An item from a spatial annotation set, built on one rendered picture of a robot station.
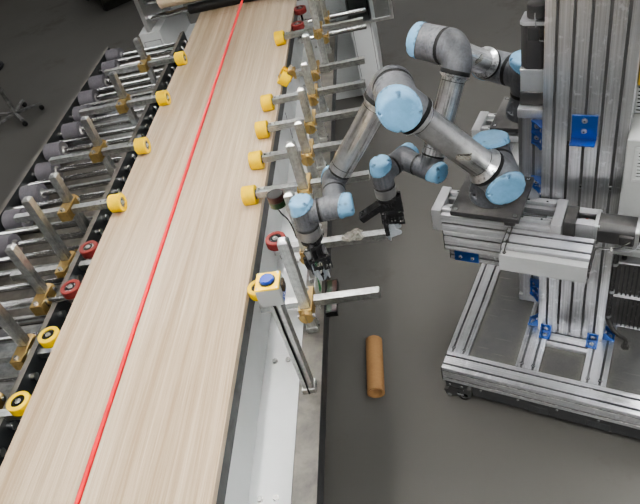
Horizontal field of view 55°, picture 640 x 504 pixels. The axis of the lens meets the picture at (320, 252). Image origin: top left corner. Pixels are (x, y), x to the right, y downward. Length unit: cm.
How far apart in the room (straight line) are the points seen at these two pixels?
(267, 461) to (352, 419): 82
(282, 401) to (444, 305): 125
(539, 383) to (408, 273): 106
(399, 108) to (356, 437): 159
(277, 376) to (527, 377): 100
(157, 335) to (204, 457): 54
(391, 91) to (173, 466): 118
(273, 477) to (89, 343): 80
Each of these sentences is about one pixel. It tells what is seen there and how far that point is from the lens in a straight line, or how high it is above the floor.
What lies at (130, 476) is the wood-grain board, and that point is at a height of 90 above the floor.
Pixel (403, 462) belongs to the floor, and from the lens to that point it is 271.
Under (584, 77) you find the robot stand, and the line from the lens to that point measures 199.
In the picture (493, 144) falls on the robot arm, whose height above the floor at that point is 127.
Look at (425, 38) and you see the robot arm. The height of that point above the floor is 149.
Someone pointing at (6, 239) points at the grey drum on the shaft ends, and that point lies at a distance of 320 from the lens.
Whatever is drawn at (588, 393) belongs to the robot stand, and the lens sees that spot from 260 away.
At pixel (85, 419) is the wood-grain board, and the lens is 211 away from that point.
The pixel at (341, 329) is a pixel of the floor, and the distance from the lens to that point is 317.
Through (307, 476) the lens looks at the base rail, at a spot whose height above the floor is 70.
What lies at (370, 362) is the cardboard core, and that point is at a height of 8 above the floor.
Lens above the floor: 238
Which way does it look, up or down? 41 degrees down
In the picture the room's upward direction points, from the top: 17 degrees counter-clockwise
